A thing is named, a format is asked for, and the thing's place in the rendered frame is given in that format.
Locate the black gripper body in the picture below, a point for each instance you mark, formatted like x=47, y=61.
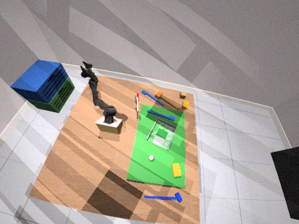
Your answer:
x=89, y=74

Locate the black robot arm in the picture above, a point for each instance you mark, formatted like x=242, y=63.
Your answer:
x=109, y=110

